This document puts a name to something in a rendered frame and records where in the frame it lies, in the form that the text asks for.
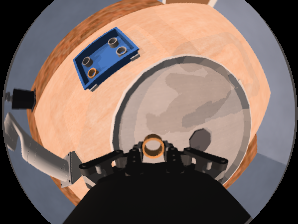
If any bronze bushing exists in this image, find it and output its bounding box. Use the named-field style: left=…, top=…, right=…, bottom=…
left=142, top=134, right=164, bottom=158
left=88, top=68, right=99, bottom=79

